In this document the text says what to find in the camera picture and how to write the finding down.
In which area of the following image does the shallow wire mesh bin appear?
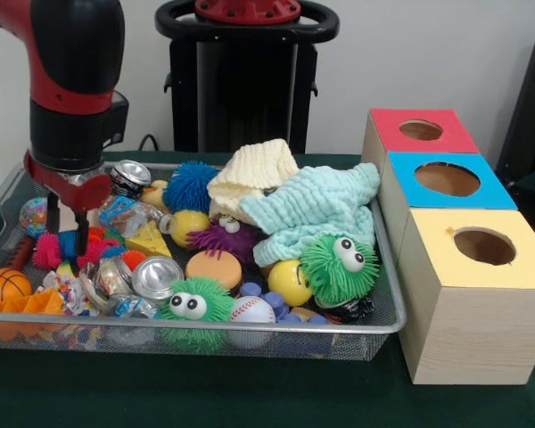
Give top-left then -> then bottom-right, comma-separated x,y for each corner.
0,159 -> 407,360

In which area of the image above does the black upright panel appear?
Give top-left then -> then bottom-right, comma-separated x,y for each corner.
497,29 -> 535,179

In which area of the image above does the black cable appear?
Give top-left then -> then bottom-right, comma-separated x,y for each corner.
137,133 -> 162,153

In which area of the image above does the green spiky ball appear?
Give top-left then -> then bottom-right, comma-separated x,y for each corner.
299,234 -> 381,309

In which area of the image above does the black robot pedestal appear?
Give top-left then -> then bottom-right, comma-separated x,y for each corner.
154,0 -> 340,155

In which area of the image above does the blue spiky ball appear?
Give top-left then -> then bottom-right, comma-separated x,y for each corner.
162,160 -> 222,214

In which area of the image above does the yellow smiley ball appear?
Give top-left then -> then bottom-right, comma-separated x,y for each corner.
267,259 -> 314,307

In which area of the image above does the purple spiky toy with eyes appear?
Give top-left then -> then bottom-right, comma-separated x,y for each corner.
185,215 -> 260,268

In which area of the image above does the colourful spotted cloth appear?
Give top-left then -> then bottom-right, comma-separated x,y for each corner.
42,269 -> 93,316

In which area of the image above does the cream waffle cloth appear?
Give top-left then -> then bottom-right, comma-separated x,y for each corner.
206,137 -> 300,222

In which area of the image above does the white toy baseball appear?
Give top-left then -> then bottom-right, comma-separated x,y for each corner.
229,294 -> 277,349

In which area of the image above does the wooden box with three holes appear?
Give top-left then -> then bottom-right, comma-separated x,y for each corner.
359,108 -> 535,385

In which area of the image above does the green spiky toy with eyes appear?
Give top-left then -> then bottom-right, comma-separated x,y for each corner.
160,276 -> 236,353

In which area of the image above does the orange toy basketball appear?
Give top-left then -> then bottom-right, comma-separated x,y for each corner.
0,268 -> 33,307

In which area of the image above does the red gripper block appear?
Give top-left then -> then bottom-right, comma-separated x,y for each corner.
23,149 -> 112,259

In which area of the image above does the mint waffle cloth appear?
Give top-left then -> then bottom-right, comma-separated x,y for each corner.
239,162 -> 382,268

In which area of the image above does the silver drink can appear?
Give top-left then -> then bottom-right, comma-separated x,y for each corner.
131,256 -> 185,304

